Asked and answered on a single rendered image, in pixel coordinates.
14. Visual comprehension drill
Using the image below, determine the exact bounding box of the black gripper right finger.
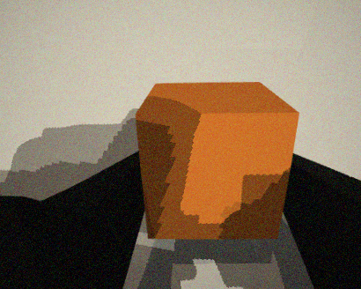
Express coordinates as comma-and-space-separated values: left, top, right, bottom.
283, 153, 361, 289

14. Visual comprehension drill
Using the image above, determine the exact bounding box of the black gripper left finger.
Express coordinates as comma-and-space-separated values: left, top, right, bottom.
0, 152, 144, 289

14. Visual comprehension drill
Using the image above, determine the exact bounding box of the orange-brown block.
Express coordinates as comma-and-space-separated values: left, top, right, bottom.
135, 82, 299, 240

